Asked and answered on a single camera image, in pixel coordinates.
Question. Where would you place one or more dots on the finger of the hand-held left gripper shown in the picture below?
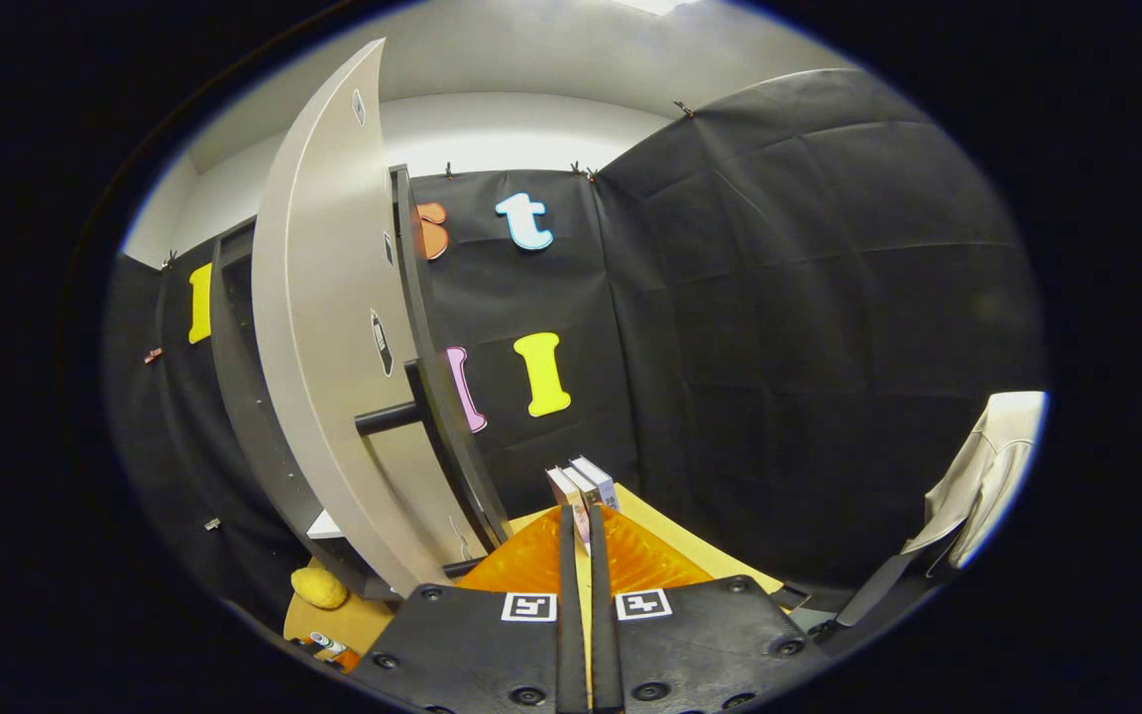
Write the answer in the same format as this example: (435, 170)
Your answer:
(347, 661)

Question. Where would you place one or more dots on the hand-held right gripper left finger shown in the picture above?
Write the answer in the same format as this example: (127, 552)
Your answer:
(571, 645)

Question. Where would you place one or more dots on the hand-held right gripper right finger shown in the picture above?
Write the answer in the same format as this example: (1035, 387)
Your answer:
(603, 645)

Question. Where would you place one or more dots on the white bottle green label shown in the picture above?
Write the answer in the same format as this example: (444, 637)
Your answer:
(326, 645)

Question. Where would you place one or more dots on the beige cabinet door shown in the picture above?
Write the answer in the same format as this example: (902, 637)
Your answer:
(323, 347)

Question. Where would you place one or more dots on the dark grey cabinet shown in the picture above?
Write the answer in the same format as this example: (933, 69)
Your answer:
(234, 327)

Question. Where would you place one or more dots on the yellow round object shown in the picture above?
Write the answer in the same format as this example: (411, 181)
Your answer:
(318, 587)

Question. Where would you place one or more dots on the black backdrop cloth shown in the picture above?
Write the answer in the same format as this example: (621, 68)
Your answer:
(779, 347)

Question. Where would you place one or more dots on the beige jacket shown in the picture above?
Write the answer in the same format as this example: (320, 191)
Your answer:
(987, 466)

